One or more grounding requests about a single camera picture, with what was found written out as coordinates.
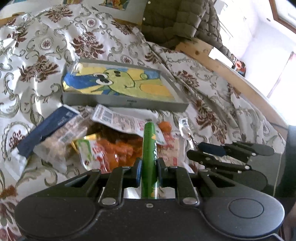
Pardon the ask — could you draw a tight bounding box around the green sausage snack stick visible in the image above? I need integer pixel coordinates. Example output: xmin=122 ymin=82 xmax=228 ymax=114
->
xmin=141 ymin=122 xmax=158 ymax=199

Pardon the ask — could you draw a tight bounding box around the rice cracker snack pack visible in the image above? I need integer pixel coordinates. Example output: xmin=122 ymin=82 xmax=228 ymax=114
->
xmin=157 ymin=132 xmax=184 ymax=167

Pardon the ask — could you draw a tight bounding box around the orange dried fruit bag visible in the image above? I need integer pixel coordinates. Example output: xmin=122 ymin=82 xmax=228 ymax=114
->
xmin=76 ymin=133 xmax=144 ymax=174

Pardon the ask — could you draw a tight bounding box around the orange tangerine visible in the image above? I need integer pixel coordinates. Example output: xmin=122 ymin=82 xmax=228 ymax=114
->
xmin=158 ymin=121 xmax=172 ymax=134

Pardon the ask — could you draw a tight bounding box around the white green snack bag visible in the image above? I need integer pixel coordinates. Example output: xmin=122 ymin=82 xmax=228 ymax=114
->
xmin=90 ymin=103 xmax=167 ymax=146

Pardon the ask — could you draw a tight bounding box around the clear nut bar package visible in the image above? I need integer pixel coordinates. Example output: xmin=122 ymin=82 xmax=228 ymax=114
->
xmin=33 ymin=106 xmax=93 ymax=173

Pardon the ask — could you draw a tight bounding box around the navy blue snack packet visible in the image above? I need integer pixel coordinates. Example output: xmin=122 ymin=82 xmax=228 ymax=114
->
xmin=16 ymin=105 xmax=79 ymax=158

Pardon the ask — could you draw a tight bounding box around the clear dark snack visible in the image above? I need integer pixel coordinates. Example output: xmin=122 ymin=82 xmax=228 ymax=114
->
xmin=179 ymin=118 xmax=197 ymax=150

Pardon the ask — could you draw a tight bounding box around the colourful box on shelf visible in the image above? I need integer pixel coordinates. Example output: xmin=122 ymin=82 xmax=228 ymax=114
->
xmin=232 ymin=60 xmax=246 ymax=77

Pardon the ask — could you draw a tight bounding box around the grey tray with painting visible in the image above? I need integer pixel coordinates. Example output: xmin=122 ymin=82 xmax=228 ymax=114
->
xmin=62 ymin=59 xmax=189 ymax=113

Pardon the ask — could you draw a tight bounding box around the olive puffer jacket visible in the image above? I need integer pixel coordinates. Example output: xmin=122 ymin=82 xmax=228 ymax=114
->
xmin=141 ymin=0 xmax=231 ymax=58

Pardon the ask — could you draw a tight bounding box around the floral satin bedspread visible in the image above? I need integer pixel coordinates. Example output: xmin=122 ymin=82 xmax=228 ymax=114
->
xmin=0 ymin=3 xmax=287 ymax=241

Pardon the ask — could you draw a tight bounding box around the yellow green torn poster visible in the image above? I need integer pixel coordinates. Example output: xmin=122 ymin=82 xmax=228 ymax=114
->
xmin=99 ymin=0 xmax=130 ymax=11

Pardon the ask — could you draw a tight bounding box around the wooden bed frame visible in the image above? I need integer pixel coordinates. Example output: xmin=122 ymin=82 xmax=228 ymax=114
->
xmin=176 ymin=39 xmax=288 ymax=138

